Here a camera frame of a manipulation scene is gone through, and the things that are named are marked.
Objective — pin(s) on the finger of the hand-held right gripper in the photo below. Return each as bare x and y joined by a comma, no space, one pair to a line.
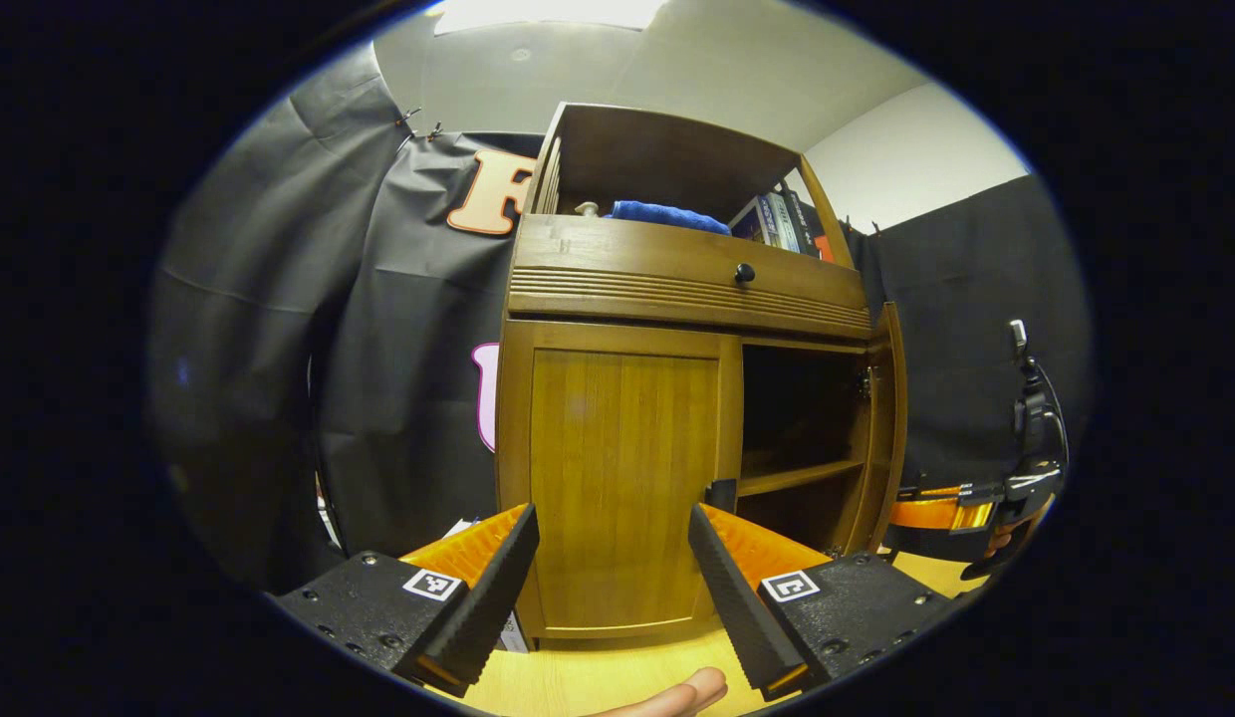
936,513

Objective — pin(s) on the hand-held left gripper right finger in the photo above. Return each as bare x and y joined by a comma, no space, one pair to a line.
727,588

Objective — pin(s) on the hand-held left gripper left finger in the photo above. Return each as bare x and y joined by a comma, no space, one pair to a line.
498,588

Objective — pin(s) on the wooden shoe cabinet door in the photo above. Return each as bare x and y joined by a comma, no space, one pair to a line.
888,428
622,478

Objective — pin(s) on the wooden double-door shoe cabinet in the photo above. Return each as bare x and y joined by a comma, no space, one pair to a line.
667,159

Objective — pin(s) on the white and black box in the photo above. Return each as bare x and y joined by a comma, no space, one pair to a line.
513,632

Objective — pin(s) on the wooden inner shelf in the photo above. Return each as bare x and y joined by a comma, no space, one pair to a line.
797,476

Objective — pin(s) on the wooden drawer with black knob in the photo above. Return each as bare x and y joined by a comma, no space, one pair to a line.
657,264

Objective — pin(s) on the grey spine book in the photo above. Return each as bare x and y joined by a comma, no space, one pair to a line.
777,219

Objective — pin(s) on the black backdrop cloth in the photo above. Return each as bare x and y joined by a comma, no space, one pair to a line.
269,339

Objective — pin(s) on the blue and white book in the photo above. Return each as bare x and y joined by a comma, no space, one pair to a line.
749,221

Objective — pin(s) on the blue folded towel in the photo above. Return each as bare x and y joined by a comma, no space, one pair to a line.
667,215

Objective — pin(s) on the ceiling light panel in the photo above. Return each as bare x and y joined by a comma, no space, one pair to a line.
548,14

